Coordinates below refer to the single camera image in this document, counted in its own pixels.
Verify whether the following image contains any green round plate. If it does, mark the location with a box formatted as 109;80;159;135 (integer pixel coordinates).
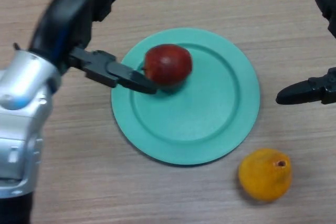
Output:
111;27;260;167

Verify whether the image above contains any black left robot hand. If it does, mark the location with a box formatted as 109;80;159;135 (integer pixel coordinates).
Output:
27;0;158;95

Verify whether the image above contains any red apple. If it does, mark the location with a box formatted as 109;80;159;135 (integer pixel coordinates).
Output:
143;44;193;88

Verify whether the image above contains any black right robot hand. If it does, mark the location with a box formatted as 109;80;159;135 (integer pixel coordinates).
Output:
275;0;336;105

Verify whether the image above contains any yellow orange round fruit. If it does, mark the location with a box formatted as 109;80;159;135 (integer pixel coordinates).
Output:
238;148;292;201

